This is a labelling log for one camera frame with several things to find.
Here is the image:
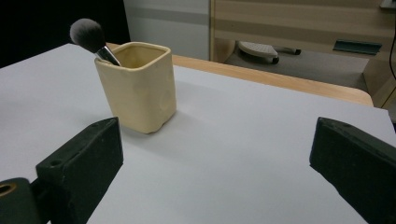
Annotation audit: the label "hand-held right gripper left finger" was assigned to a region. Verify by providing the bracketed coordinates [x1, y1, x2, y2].
[35, 116, 125, 224]

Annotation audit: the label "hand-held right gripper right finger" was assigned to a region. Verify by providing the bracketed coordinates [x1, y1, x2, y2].
[308, 116, 396, 224]

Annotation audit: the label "cream square ceramic cup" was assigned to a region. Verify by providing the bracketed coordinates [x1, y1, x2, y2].
[93, 41, 177, 135]

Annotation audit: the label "black makeup brush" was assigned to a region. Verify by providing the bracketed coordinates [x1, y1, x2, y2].
[69, 17, 122, 67]

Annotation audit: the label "white table cover sheet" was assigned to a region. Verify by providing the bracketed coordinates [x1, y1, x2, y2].
[0, 42, 396, 224]

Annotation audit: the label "black curtain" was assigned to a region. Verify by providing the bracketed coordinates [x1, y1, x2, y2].
[0, 0, 132, 70]

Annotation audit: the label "light wooden desk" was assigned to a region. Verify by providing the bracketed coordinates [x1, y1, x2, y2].
[208, 0, 396, 109]

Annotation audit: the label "white cabinet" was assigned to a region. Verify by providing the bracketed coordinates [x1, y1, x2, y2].
[122, 0, 213, 62]

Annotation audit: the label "black hanging desk cables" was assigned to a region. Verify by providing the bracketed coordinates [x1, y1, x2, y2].
[388, 26, 396, 81]

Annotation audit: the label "grey-green drawer handle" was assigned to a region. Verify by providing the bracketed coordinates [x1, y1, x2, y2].
[332, 38, 383, 56]

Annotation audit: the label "white wall socket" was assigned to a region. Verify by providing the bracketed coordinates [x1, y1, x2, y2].
[378, 0, 396, 10]

